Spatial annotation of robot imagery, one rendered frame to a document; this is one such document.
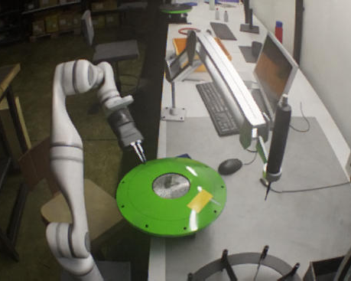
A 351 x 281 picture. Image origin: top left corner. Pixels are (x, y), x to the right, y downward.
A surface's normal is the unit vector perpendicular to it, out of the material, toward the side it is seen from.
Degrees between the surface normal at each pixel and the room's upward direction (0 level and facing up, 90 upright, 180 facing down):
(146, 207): 17
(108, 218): 0
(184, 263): 0
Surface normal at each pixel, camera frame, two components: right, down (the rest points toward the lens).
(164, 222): -0.10, -0.51
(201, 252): -0.04, -0.80
